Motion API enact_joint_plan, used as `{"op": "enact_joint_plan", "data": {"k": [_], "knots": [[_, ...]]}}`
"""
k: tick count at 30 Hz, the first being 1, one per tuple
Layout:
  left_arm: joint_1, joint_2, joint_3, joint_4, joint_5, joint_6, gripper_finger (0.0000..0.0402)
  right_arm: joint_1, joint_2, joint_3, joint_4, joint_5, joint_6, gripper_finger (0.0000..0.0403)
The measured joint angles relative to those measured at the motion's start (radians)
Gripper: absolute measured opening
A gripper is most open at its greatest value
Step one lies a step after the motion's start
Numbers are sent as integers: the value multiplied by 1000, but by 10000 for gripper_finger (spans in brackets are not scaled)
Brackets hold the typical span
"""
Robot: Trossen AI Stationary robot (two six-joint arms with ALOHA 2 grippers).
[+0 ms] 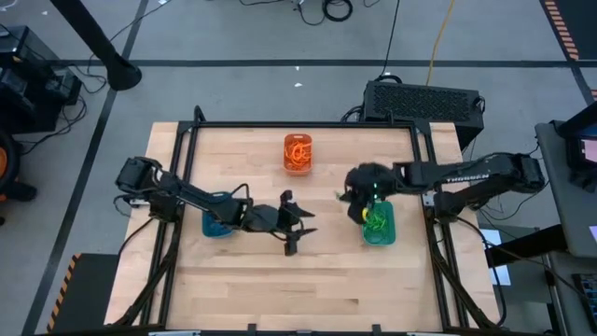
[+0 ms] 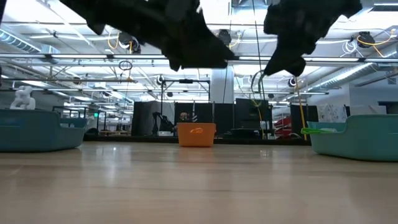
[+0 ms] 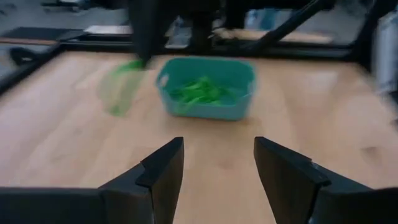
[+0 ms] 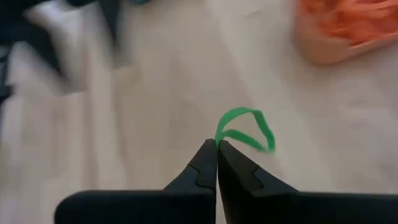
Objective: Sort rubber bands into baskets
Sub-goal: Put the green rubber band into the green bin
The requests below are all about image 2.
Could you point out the orange plastic basket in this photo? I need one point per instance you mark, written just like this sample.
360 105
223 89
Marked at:
196 140

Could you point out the white patterned fabric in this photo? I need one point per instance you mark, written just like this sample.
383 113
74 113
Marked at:
331 113

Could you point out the silver air duct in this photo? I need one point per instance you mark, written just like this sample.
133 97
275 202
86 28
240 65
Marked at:
342 76
18 42

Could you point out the person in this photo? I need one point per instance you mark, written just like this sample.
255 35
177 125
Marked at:
184 117

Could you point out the black partition panel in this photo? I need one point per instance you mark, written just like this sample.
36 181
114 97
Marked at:
203 112
139 118
178 109
298 123
224 116

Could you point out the black aluminium table frame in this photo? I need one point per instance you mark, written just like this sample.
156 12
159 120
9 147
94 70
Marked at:
242 141

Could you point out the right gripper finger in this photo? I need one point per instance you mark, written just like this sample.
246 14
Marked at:
276 63
297 67

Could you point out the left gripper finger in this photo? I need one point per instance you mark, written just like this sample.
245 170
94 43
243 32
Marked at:
208 53

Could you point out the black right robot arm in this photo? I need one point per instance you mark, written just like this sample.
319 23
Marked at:
345 7

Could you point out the blue plastic basket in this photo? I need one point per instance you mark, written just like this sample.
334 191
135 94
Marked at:
37 133

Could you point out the red rack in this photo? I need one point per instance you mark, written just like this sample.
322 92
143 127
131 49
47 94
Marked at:
281 124

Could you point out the teal plastic basket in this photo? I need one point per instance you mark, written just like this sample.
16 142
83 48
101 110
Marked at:
363 143

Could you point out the white humanoid figure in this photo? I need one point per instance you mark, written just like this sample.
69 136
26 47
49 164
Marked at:
23 98

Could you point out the black camera rig frame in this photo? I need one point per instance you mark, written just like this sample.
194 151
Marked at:
162 93

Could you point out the black background robot arm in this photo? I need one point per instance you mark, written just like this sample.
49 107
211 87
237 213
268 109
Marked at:
161 119

